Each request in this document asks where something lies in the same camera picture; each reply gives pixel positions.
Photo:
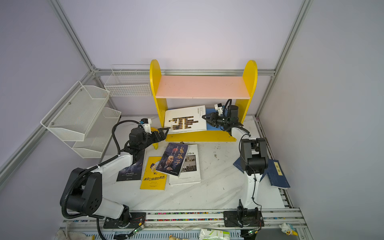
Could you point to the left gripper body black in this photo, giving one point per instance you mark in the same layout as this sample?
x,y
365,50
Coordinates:
x,y
154,135

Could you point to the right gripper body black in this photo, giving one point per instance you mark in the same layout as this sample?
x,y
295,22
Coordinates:
x,y
216,119

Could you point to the white Javen Mao portfolio book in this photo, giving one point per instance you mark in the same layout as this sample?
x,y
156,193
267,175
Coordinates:
x,y
185,120

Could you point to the dark purple portrait book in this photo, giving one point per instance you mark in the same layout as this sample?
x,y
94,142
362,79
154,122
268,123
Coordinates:
x,y
172,159

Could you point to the white Chokladfabriken book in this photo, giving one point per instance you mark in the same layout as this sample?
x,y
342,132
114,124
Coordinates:
x,y
190,171

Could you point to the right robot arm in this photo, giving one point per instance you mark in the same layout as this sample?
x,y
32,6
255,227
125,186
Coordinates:
x,y
253,159

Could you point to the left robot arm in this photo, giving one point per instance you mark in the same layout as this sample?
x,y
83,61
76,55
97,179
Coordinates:
x,y
83,193

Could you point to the black book white characters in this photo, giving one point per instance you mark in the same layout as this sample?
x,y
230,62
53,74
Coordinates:
x,y
134,171

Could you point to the yellow paperback book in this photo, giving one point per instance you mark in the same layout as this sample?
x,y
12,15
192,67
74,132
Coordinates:
x,y
152,179

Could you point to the blue book yellow label near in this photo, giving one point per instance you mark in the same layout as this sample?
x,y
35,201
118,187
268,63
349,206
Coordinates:
x,y
238,165

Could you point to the blue book yellow label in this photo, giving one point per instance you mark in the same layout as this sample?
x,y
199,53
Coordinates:
x,y
276,175
238,165

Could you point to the yellow pink blue bookshelf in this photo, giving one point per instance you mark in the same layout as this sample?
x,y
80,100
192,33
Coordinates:
x,y
241,89

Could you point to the white mesh two-tier rack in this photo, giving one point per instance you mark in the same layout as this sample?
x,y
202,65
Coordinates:
x,y
83,121

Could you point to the blue book yellow label far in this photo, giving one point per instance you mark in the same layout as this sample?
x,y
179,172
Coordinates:
x,y
276,175

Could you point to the white green carton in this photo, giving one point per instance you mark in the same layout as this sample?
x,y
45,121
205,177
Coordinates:
x,y
211,234

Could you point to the small toy figure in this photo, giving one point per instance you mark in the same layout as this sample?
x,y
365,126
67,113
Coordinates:
x,y
288,229

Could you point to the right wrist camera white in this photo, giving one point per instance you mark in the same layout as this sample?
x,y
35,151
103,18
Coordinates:
x,y
220,109

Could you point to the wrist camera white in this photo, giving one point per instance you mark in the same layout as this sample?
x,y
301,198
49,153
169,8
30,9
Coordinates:
x,y
146,123
220,109

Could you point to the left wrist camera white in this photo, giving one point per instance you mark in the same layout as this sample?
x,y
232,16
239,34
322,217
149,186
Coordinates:
x,y
146,123

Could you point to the white wire basket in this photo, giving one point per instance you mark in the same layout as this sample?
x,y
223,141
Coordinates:
x,y
129,81

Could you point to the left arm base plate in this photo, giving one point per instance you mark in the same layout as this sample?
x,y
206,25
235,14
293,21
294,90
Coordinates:
x,y
133,221

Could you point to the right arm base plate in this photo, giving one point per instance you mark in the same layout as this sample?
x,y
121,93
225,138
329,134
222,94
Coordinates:
x,y
231,220

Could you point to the aluminium front rail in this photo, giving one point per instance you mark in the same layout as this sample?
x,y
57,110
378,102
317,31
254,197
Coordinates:
x,y
187,225

